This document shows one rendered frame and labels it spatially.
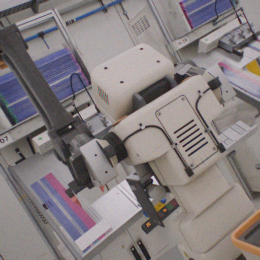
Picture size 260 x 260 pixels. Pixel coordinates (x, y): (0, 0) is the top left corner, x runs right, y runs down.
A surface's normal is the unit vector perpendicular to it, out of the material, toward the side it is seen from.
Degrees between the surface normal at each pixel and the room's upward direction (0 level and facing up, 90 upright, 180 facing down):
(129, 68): 48
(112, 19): 90
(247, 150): 90
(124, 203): 43
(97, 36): 90
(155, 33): 90
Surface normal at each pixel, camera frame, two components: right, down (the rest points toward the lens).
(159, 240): 0.44, -0.10
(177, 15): -0.76, 0.49
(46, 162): -0.06, -0.70
